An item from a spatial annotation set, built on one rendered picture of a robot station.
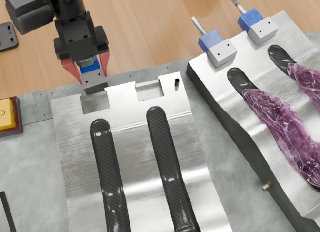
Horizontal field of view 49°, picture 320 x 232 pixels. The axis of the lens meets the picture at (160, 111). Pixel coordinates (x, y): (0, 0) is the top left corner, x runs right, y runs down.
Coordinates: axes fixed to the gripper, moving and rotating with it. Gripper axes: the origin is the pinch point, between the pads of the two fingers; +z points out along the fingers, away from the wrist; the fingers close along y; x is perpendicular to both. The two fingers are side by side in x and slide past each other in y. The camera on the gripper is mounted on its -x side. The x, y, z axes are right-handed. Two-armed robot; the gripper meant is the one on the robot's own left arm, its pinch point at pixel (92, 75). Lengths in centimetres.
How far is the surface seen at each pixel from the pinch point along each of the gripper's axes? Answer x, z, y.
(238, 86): -11.4, 5.7, 28.4
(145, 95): -8.5, 2.7, 9.1
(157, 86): -7.5, 2.1, 12.1
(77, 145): -15.1, 3.7, -6.4
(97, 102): -7.0, 1.8, -0.5
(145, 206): -28.5, 9.9, 2.1
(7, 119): -2.6, 2.4, -19.1
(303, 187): -32.7, 15.1, 30.5
